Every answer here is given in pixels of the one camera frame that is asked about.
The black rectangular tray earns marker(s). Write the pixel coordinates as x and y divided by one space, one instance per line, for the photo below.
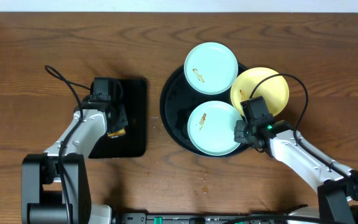
133 94

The yellow plate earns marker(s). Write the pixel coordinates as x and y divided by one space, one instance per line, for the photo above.
275 91

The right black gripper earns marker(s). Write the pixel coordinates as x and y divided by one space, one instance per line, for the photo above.
240 125

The black round tray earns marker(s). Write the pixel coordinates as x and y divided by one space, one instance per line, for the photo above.
178 99

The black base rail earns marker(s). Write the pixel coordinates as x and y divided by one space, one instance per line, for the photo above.
176 218

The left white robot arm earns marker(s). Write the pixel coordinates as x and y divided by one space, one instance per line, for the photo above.
55 186

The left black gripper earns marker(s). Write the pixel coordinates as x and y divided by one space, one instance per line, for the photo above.
120 121

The light blue plate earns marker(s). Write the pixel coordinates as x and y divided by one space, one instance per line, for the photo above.
211 128
210 68

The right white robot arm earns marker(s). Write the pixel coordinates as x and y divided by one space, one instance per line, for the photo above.
335 183

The yellow sponge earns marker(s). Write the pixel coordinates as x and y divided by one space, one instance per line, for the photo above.
117 134

